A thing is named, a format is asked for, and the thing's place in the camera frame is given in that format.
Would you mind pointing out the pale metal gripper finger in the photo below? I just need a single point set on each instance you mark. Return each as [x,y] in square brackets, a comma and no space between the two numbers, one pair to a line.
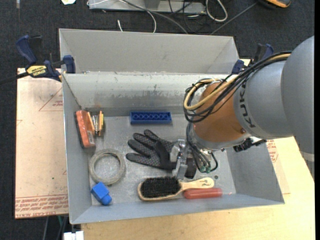
[182,171]
[175,154]

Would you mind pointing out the black work glove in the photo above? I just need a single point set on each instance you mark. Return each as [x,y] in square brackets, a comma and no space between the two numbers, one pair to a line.
[152,151]

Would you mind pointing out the wooden brush black bristles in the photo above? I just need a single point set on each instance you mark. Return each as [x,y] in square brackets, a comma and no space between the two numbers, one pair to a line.
[160,187]

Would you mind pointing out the blue long toy brick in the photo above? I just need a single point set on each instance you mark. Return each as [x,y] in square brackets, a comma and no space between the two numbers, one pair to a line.
[151,117]

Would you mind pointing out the small yellow and metal tool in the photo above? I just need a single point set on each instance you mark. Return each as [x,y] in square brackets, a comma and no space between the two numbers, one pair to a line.
[99,124]

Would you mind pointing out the clear tape roll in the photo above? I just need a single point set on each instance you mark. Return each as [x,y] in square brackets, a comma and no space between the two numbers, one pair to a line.
[93,170]

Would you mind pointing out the blue plastic piece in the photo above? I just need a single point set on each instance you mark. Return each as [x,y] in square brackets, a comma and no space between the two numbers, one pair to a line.
[100,192]

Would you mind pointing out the orange rectangular block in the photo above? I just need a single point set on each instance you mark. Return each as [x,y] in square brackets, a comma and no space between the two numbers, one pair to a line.
[85,129]

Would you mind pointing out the grey metal bin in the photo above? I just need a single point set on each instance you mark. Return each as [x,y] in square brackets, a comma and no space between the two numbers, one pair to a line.
[140,59]

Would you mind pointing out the brown cardboard board red print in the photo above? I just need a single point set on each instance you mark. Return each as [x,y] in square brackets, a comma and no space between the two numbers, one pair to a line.
[40,139]

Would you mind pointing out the black cylinder on white bracket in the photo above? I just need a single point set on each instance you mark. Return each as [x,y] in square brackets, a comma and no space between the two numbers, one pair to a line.
[243,146]

